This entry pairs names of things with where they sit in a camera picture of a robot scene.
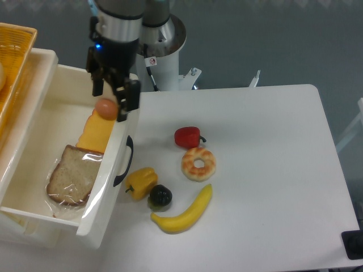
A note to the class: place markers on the black device at edge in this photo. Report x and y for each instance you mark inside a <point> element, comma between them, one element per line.
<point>352,241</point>

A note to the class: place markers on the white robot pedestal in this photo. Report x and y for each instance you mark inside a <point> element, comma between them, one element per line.
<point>157,61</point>

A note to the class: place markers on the yellow banana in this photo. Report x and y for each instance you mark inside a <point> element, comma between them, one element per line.
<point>188,218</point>

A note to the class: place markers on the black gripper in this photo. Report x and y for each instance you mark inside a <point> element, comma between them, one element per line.
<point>110,58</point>

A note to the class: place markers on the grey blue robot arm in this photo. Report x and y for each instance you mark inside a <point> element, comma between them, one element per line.
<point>150,13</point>

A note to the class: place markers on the white drawer cabinet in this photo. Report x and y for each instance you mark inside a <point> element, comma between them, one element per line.
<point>37,74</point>

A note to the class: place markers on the red bell pepper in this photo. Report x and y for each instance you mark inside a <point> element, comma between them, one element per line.
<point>188,137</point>

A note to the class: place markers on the white metal bracket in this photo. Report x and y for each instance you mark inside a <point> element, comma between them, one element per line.
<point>255,80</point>

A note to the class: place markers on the black drawer handle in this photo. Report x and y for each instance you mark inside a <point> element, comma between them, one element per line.
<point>126,163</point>

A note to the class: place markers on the white frame at right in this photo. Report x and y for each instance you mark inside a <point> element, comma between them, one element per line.
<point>353,129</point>

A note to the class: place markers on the yellow woven basket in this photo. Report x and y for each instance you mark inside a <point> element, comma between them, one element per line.
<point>16,44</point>

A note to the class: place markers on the yellow bell pepper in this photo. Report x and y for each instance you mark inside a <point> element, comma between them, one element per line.
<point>140,183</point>

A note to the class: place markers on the dark green pumpkin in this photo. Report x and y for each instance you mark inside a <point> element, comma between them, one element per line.
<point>160,198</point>

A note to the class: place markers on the wrapped brown bread slice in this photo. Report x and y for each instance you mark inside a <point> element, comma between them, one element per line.
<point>73,178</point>

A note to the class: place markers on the open white drawer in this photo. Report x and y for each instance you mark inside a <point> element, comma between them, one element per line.
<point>42,132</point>

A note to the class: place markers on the brown egg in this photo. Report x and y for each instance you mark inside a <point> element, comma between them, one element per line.
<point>107,109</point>

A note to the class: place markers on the orange toast slice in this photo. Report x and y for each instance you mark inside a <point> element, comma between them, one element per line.
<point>96,133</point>

